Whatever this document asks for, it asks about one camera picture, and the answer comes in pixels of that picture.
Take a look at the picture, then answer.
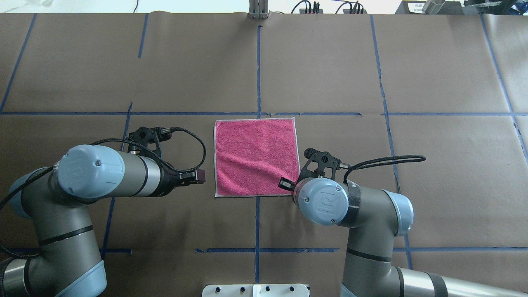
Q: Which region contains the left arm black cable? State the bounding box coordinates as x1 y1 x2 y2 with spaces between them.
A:
0 127 207 260

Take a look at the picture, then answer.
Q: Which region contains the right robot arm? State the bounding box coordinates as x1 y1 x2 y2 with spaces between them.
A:
278 177 527 297

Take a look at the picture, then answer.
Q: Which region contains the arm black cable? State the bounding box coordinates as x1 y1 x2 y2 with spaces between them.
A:
342 155 427 184
0 127 207 260

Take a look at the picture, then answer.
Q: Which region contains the aluminium frame post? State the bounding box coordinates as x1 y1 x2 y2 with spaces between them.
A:
247 0 269 19

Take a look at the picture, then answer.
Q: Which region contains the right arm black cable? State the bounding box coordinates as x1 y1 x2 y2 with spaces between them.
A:
342 155 427 184

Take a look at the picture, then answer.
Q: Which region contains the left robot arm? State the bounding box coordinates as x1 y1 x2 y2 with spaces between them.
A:
1 145 205 297

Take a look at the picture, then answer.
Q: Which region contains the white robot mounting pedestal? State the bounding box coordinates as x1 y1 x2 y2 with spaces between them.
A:
202 283 311 297

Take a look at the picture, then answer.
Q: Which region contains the pink towel white edge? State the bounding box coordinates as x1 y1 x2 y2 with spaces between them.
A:
214 117 300 198

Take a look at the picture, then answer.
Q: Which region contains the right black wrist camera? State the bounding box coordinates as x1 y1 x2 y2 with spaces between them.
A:
298 148 351 181

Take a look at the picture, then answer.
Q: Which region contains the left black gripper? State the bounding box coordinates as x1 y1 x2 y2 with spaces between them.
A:
159 165 206 197

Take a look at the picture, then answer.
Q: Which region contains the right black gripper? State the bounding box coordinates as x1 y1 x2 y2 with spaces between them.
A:
278 177 308 194

